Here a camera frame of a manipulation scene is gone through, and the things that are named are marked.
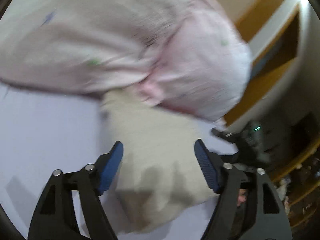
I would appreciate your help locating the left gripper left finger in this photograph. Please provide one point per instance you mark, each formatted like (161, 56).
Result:
(54, 216)

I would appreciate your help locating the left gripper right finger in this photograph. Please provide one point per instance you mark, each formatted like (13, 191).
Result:
(265, 216)

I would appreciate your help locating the cream knitted small garment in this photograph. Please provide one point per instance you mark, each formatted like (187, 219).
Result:
(159, 176)

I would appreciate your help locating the person's hand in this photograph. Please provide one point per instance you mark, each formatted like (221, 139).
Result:
(241, 197)

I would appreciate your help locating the wooden wall shelf niche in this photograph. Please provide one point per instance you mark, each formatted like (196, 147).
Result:
(272, 29)

